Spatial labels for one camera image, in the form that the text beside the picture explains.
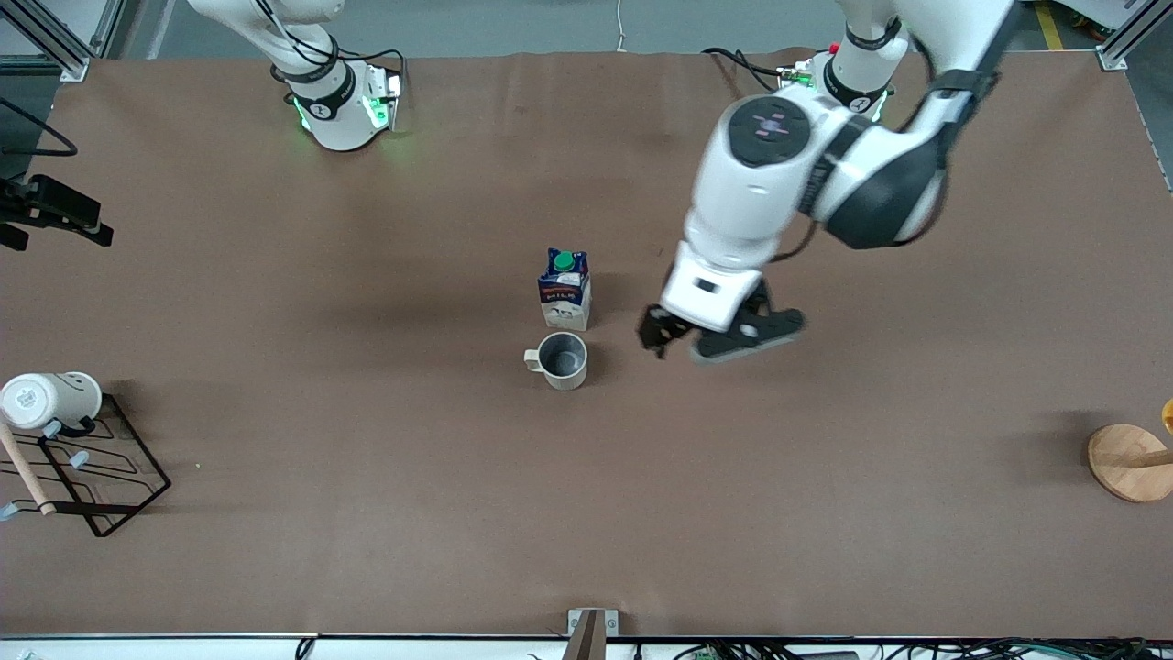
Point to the blue white milk carton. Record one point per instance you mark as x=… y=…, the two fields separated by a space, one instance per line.
x=564 y=298

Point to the grey cup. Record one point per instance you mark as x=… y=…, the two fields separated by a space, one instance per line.
x=568 y=371

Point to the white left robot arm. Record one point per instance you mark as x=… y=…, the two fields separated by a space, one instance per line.
x=751 y=192

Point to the white mug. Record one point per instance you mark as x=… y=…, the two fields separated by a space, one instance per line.
x=64 y=394

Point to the brown table cover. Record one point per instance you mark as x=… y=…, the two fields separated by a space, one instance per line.
x=586 y=504

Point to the silver base connector plate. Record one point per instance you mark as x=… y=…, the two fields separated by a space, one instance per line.
x=389 y=96
x=793 y=78

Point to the round wooden stand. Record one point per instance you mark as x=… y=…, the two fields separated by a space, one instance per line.
x=1123 y=472

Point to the aluminium frame profile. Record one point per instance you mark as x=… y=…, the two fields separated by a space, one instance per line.
x=1123 y=50
x=64 y=46

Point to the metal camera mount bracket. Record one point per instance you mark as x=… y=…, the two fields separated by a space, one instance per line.
x=591 y=637

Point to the white table edge rail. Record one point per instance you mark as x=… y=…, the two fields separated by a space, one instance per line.
x=183 y=649

